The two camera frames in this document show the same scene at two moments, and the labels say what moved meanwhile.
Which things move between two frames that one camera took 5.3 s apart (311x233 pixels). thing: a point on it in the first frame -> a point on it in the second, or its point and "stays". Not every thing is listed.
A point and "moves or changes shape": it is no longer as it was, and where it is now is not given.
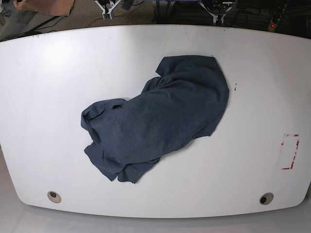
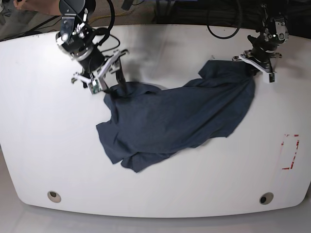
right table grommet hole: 266,198 stays
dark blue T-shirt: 129,135 moves or changes shape
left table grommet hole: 54,197 stays
